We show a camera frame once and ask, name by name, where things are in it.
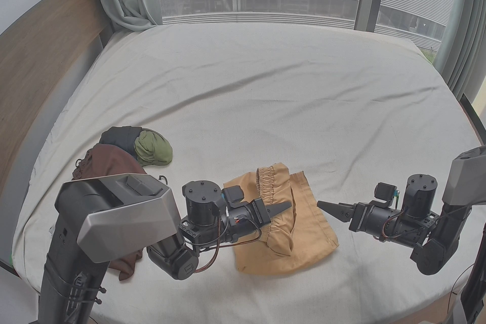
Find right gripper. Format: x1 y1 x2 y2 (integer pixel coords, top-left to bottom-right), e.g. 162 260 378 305
349 203 395 239

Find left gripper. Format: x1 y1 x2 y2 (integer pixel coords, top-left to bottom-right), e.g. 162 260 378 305
230 198 273 237

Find tan shorts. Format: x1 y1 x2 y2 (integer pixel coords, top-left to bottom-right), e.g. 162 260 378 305
223 162 339 275

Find bed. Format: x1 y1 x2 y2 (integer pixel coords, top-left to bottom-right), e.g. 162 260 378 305
0 0 486 324

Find green garment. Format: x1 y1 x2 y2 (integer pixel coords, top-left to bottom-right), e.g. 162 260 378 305
134 129 173 167

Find brown garment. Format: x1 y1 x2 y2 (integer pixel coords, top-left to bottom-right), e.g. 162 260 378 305
72 143 149 281

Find black garment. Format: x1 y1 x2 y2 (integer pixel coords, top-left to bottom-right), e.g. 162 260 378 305
99 126 143 156

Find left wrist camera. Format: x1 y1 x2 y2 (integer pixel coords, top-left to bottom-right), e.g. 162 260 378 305
221 185 247 210

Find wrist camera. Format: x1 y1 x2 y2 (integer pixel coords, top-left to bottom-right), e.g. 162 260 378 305
373 182 400 208
221 185 247 210

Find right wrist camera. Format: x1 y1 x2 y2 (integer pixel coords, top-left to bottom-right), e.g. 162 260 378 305
373 182 400 208

